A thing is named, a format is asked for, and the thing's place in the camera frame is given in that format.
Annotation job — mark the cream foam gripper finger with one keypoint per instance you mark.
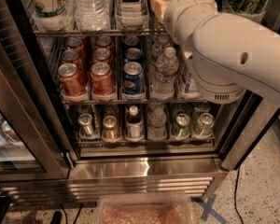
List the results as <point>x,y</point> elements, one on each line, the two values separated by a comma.
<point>158,7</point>

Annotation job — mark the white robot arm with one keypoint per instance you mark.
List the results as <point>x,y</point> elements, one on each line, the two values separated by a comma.
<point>226,53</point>

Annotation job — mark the blue pepsi can rear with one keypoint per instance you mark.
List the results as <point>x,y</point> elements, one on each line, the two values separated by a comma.
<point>131,41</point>

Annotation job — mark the blue pepsi can middle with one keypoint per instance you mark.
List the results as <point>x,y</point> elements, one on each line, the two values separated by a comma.
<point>133,55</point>

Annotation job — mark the clear water bottle top shelf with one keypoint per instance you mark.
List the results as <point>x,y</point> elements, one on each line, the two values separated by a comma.
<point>92,15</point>

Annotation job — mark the clear water bottle shelf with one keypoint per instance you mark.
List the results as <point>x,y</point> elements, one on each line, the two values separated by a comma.
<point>92,15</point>
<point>157,124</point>

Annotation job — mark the orange soda can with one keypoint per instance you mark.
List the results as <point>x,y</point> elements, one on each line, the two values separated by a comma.
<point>102,79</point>
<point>103,42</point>
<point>75,56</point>
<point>103,55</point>
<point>71,79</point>
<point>76,43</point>

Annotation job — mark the blue pepsi can front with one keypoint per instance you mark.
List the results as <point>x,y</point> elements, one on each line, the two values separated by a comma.
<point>133,78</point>

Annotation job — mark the orange soda can rear left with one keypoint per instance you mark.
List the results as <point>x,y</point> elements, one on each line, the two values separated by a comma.
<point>76,43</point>

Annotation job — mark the white green tall can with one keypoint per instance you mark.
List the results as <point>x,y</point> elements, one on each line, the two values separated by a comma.
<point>49,0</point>

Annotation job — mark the orange soda can front left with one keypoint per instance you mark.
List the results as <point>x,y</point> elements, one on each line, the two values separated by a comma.
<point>71,79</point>

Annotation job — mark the orange soda can middle left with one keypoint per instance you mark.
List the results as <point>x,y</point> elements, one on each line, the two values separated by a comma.
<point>75,56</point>

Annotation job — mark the stainless steel fridge cabinet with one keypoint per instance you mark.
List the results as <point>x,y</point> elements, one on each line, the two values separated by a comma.
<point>98,171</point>

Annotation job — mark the brown tea bottle bottom shelf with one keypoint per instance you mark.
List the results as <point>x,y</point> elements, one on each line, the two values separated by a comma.
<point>134,123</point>

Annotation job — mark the green white can bottom right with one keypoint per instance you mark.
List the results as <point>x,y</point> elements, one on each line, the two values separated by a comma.
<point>203,126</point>

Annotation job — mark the clear water bottle bottom shelf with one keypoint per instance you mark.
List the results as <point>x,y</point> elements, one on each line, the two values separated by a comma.
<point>157,124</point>

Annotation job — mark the green can bottom shelf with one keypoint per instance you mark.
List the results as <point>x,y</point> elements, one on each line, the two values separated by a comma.
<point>180,128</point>

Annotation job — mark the gold can bottom shelf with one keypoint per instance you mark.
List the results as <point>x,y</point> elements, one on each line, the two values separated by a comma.
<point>110,127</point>

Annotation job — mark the open fridge door right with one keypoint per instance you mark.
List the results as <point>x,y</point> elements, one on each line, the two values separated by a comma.
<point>258,124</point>

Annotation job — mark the silver can bottom left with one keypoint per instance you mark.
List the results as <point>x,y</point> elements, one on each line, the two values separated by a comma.
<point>86,124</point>

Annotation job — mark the glass fridge door left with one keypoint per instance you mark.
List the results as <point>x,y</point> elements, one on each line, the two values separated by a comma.
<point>26,91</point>

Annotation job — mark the white black label bottle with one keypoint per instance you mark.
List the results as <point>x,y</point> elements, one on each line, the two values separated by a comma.
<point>128,8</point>

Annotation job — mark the clear water bottle rear middle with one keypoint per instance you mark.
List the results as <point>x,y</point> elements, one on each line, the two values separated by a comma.
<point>159,47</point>

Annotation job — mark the clear water bottle front middle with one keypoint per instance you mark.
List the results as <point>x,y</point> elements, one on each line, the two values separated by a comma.
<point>163,78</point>

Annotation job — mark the clear plastic bin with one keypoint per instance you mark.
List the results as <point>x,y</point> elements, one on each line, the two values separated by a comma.
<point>145,208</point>

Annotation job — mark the blue tape cross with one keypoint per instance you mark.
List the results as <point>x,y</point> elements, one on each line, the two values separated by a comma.
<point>208,209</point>

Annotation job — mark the black object floor left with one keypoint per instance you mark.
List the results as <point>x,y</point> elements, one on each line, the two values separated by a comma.
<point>57,218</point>

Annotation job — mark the top wire shelf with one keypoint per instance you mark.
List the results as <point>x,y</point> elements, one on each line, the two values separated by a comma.
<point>72,33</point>

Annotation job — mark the wire shelf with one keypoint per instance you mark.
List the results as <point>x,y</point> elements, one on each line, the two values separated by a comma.
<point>143,101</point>
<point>123,142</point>
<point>72,33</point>

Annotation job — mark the middle wire shelf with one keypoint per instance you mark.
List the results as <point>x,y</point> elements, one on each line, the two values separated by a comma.
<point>143,101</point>

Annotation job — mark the bottom wire shelf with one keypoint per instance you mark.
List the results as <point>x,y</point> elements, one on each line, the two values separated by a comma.
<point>123,142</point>

